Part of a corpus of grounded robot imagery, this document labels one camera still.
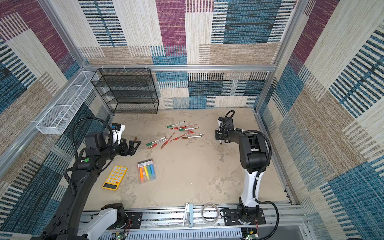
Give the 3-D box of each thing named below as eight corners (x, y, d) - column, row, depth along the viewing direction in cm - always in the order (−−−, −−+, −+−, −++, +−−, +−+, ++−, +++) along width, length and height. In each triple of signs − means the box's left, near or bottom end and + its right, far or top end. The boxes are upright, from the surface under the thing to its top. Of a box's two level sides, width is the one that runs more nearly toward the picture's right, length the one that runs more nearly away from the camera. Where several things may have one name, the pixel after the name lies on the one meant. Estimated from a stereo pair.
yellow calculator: (103, 188, 85) (101, 187, 84) (114, 166, 94) (113, 164, 92) (117, 191, 84) (115, 189, 83) (127, 168, 93) (126, 167, 91)
